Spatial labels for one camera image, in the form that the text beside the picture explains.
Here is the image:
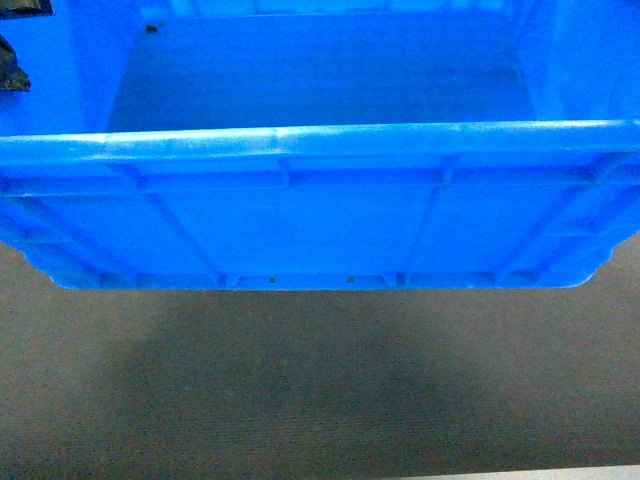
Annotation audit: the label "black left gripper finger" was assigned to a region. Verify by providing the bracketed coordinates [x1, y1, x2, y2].
[1, 37, 31, 92]

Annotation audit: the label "blue plastic crate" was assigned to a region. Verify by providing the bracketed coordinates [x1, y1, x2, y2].
[1, 1, 639, 290]

